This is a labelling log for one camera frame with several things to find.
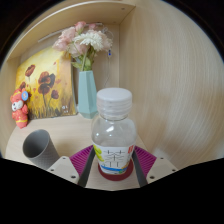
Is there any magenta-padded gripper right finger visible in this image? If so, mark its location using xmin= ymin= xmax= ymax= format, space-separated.
xmin=131 ymin=145 xmax=179 ymax=188

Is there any red plush toy figure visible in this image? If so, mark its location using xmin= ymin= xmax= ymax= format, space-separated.
xmin=9 ymin=88 xmax=30 ymax=130

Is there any grey light bar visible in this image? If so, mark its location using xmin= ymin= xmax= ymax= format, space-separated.
xmin=37 ymin=22 xmax=103 ymax=44

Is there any pink and white flower bouquet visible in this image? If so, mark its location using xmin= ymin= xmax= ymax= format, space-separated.
xmin=52 ymin=21 xmax=114 ymax=72

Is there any grey ribbed mug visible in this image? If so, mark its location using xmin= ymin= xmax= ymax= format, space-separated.
xmin=22 ymin=129 xmax=61 ymax=170

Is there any teal faceted vase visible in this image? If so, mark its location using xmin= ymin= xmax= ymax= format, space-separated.
xmin=76 ymin=69 xmax=99 ymax=120

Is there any wooden desk shelf unit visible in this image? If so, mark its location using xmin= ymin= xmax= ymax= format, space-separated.
xmin=6 ymin=0 xmax=136 ymax=60

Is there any yellow poppy flower painting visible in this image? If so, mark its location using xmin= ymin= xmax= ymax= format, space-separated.
xmin=14 ymin=46 xmax=78 ymax=121

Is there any clear plastic drink bottle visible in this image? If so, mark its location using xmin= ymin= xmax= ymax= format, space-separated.
xmin=91 ymin=87 xmax=138 ymax=176

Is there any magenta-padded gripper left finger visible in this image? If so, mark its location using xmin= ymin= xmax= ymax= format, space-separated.
xmin=46 ymin=144 xmax=97 ymax=188

